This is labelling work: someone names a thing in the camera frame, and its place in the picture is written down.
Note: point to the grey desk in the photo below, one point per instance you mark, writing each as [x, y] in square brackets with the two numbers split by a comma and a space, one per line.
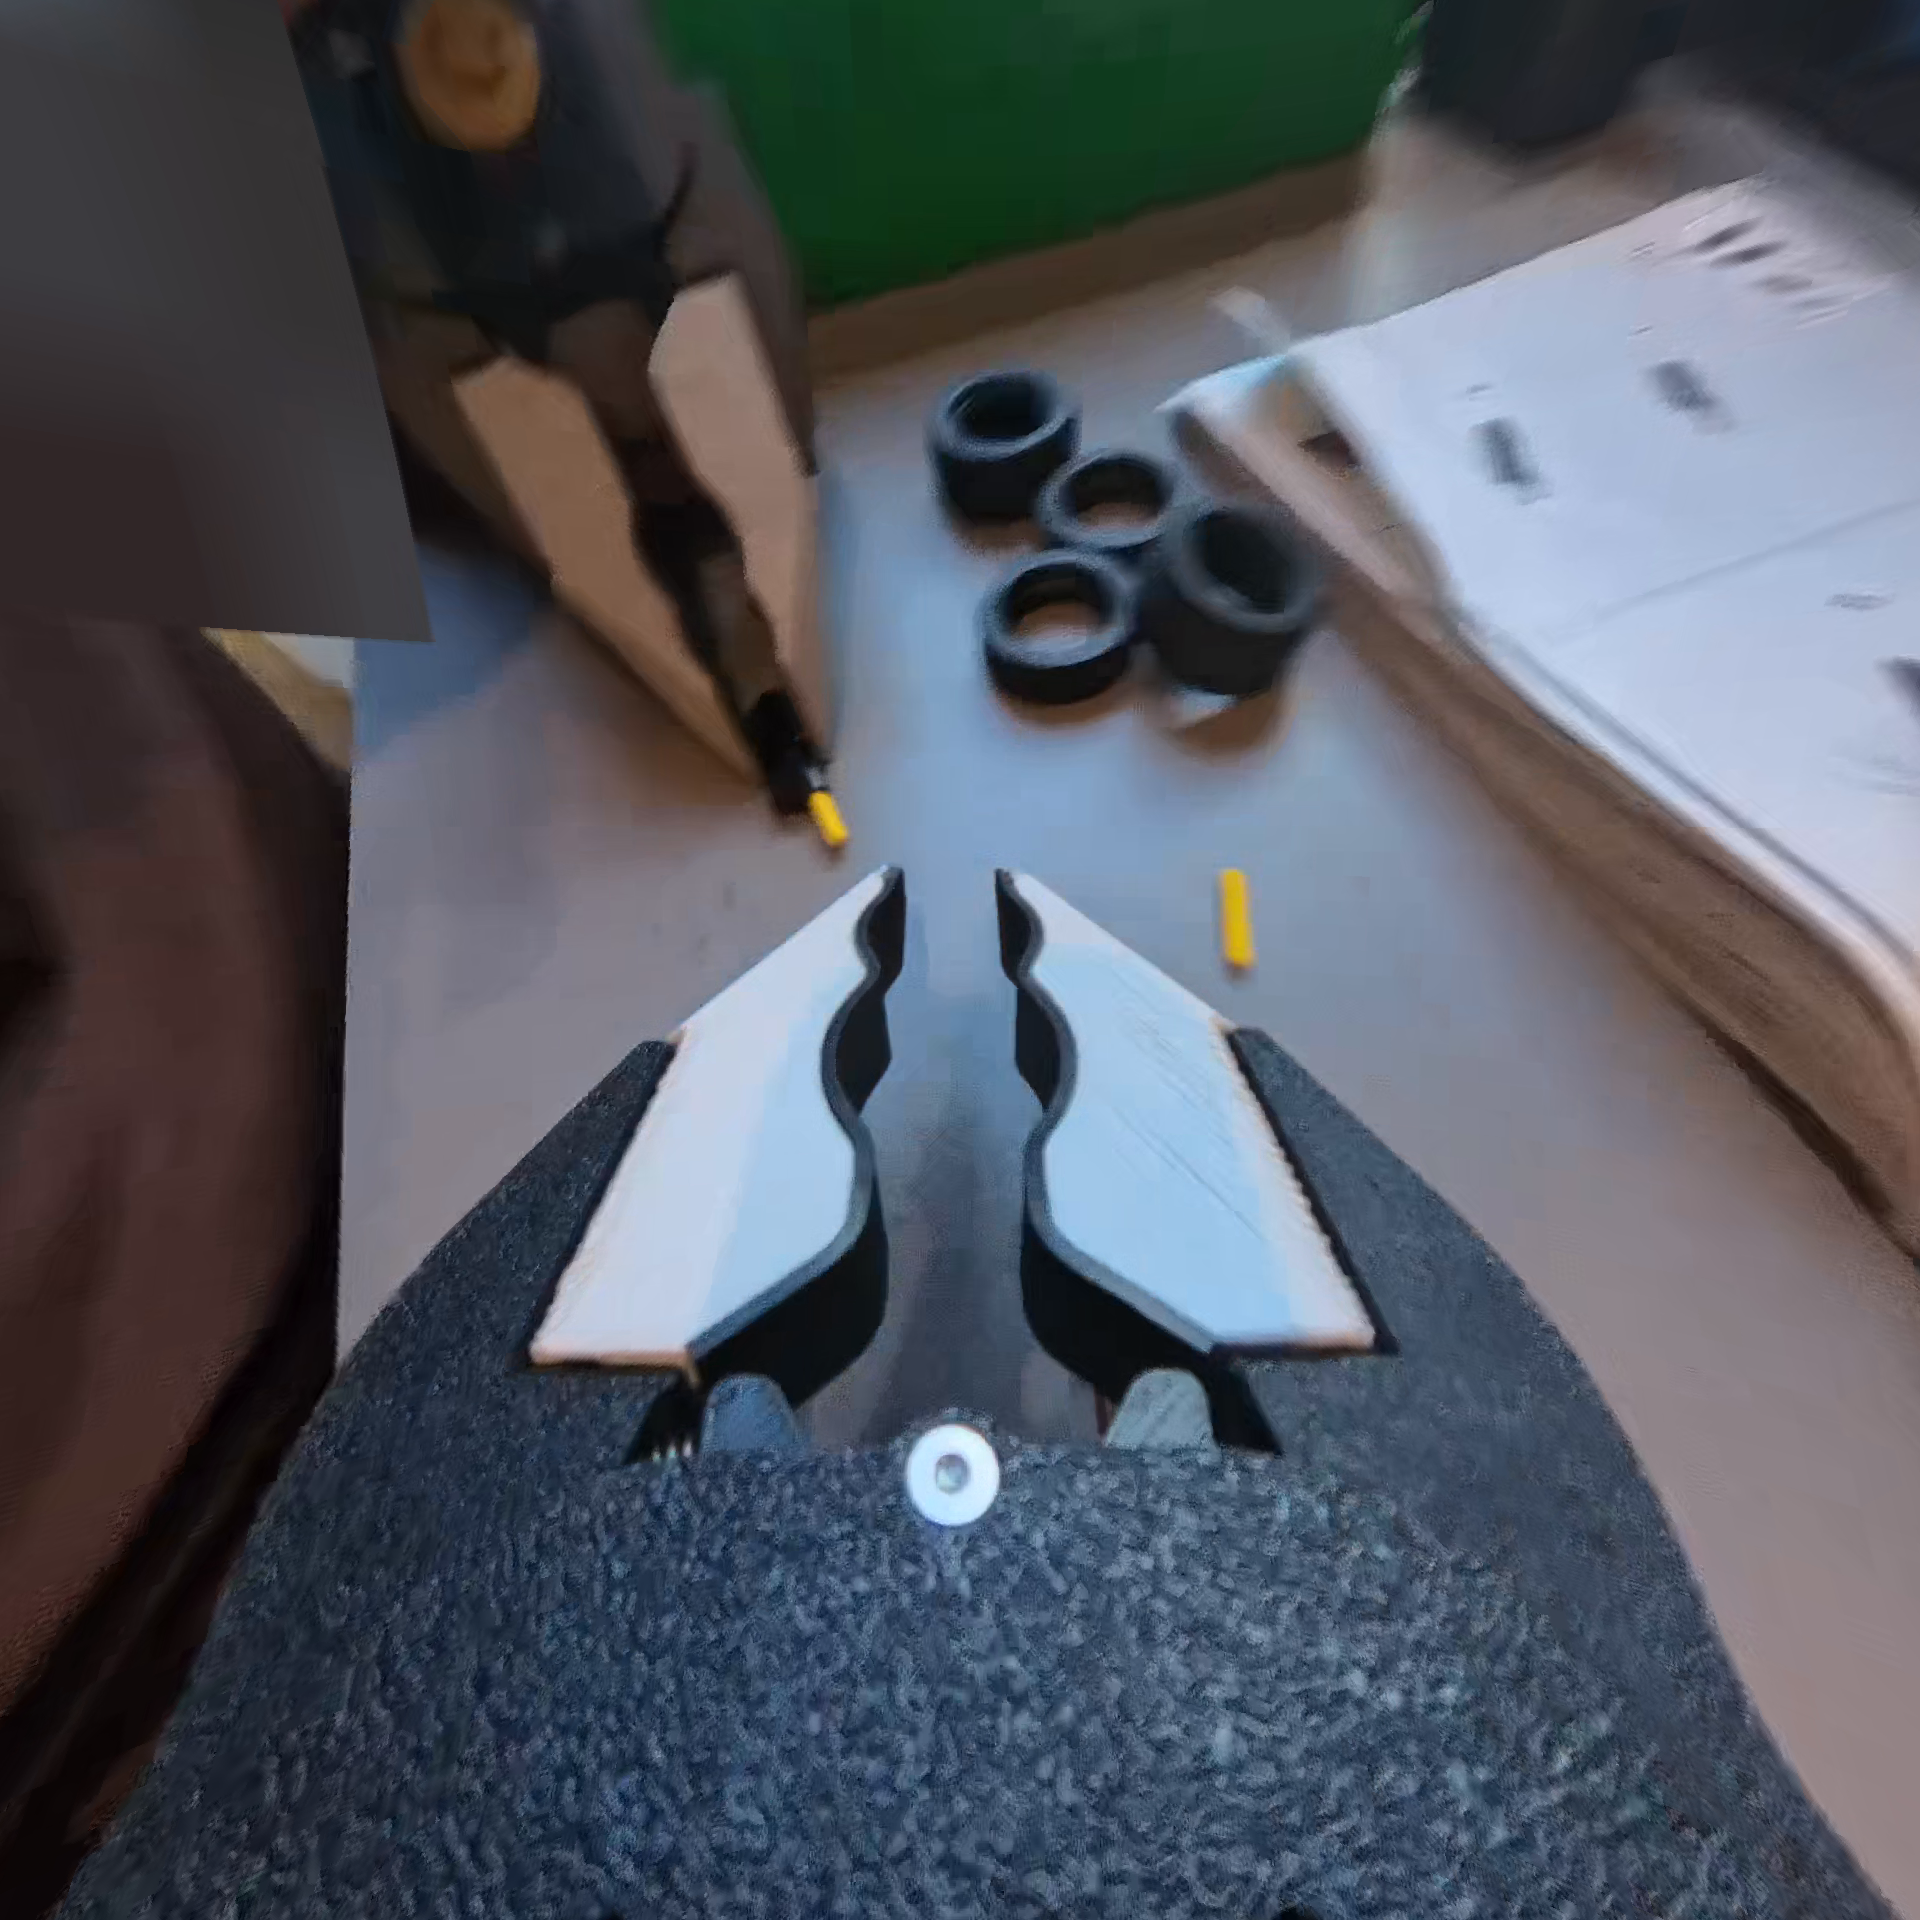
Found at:
[600, 930]

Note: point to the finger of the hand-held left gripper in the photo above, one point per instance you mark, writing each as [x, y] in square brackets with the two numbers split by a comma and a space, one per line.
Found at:
[750, 450]
[587, 524]

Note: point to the building instruction booklet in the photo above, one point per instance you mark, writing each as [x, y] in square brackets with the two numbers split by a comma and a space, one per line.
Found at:
[1652, 599]

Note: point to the black power adapter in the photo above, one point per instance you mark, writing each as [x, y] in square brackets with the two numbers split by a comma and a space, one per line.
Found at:
[1516, 61]

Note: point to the green plastic bin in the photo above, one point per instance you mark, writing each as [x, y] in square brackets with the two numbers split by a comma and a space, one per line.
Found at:
[1051, 119]

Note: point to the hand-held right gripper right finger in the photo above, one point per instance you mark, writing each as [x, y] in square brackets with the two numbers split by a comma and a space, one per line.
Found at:
[1184, 1185]

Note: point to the wooden board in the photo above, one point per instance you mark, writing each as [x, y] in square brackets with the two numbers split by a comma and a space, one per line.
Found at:
[1080, 271]

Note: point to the black brick piece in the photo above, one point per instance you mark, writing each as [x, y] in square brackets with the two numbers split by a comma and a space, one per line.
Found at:
[781, 744]

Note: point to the black rubber tyre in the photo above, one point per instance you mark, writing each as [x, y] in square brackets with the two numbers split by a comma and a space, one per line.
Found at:
[1184, 630]
[1020, 661]
[960, 465]
[1067, 524]

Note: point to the yellow axle piece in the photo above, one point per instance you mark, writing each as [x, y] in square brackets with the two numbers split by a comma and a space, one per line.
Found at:
[828, 821]
[1238, 918]

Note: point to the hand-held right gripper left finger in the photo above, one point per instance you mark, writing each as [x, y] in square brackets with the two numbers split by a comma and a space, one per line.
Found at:
[721, 1185]

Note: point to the person's brown clothing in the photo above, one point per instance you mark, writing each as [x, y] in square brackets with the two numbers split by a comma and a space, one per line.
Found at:
[150, 1126]

